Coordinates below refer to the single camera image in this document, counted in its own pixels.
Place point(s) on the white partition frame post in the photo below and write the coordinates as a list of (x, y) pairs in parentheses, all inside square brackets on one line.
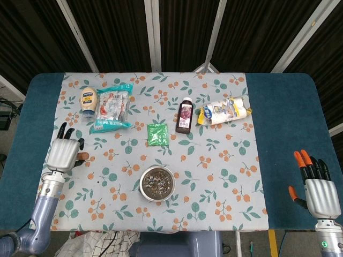
[(153, 37), (336, 130), (214, 34), (300, 34), (12, 87), (77, 37)]

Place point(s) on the green sachet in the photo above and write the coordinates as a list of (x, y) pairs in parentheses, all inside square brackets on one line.
[(158, 135)]

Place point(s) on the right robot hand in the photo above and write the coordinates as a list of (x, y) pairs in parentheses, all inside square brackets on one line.
[(321, 195)]

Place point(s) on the plastic-wrapped paper cup pack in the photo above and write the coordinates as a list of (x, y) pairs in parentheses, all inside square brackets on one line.
[(225, 111)]

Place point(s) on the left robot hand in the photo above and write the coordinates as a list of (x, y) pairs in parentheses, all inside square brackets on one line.
[(63, 154)]

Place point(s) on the teal snack bag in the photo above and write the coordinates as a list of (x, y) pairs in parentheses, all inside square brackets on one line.
[(112, 109)]

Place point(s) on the teal table cover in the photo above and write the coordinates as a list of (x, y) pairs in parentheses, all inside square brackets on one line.
[(281, 112)]

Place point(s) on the mayonnaise squeeze bottle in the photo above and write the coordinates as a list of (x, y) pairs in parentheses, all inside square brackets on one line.
[(89, 101)]

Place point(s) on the checked white cloth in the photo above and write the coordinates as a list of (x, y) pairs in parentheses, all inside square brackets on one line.
[(93, 245)]

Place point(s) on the robot torso base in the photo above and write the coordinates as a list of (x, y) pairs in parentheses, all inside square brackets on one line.
[(174, 245)]

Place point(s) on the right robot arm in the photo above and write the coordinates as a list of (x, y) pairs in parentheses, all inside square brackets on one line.
[(329, 238)]

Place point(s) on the dark juice bottle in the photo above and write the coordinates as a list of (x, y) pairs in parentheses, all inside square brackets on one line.
[(184, 117)]

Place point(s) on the floral tablecloth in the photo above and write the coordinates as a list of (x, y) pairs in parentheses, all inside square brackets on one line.
[(214, 139)]

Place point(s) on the stainless steel bowl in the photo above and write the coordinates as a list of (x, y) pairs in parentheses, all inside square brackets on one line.
[(157, 196)]

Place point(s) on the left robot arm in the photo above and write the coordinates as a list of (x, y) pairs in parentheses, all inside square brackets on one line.
[(43, 211)]

